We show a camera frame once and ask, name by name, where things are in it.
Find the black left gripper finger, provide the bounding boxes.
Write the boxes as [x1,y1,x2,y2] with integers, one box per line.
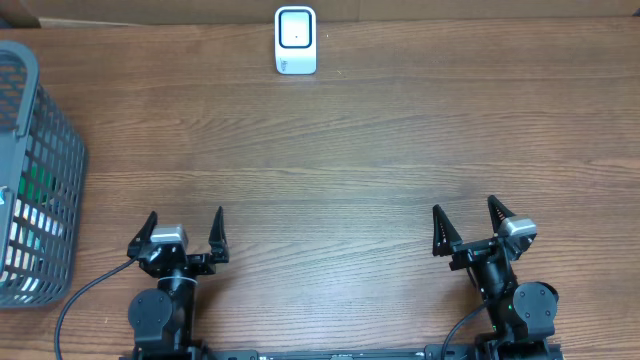
[208,207,230,264]
[127,211,158,258]

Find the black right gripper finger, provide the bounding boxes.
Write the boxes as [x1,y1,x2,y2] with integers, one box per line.
[432,205,463,257]
[487,195,515,234]

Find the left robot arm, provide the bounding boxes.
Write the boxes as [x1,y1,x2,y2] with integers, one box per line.
[127,208,230,359]

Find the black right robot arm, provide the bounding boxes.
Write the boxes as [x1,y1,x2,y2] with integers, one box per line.
[425,195,563,360]

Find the white barcode scanner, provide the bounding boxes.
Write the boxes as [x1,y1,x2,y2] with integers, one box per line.
[274,5,317,75]

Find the grey plastic mesh basket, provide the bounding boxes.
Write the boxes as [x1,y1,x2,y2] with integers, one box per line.
[1,40,88,309]

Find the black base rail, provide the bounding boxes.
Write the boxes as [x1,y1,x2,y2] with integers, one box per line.
[119,342,564,360]

